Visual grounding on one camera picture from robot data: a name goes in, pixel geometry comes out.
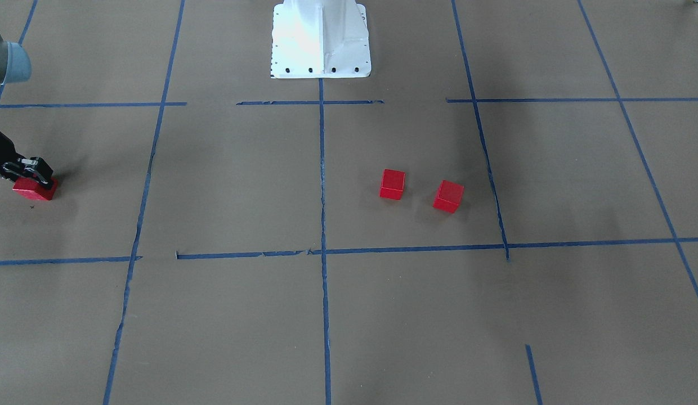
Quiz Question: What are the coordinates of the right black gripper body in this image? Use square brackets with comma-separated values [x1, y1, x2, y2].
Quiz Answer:
[0, 131, 25, 179]

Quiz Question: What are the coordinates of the red block carried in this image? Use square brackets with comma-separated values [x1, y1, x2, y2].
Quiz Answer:
[12, 178, 59, 201]

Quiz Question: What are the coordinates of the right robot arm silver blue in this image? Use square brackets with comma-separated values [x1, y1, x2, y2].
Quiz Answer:
[0, 34, 56, 190]

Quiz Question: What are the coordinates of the red block middle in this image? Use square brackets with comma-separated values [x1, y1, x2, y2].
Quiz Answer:
[378, 169, 406, 200]

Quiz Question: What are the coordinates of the red block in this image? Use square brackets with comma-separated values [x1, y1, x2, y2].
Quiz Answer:
[378, 169, 406, 200]
[432, 180, 465, 214]

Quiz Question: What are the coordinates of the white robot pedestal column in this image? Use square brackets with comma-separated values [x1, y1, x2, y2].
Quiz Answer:
[270, 1, 372, 79]

